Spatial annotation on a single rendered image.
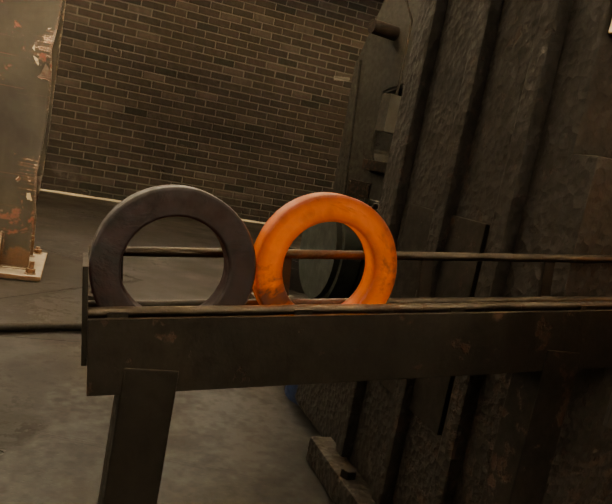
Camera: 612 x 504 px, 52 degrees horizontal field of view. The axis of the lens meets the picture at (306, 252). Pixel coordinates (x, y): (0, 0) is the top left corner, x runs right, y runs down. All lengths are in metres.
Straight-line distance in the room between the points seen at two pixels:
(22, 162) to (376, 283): 2.59
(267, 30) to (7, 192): 4.38
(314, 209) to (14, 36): 2.61
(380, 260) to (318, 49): 6.49
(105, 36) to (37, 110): 3.67
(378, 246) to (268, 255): 0.14
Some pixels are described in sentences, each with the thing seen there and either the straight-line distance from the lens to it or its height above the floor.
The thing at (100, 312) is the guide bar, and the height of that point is 0.59.
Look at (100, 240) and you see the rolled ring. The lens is 0.70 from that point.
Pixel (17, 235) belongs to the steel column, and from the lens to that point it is 3.27.
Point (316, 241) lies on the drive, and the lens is 2.20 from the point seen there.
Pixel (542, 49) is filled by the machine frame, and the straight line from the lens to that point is 1.18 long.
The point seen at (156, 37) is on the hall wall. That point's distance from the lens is 6.85.
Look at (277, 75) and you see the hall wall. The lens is 7.07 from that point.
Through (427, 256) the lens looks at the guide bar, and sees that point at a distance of 0.89.
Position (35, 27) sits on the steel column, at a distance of 3.24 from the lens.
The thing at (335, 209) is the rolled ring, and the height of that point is 0.73.
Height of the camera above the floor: 0.78
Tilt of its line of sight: 8 degrees down
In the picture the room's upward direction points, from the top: 11 degrees clockwise
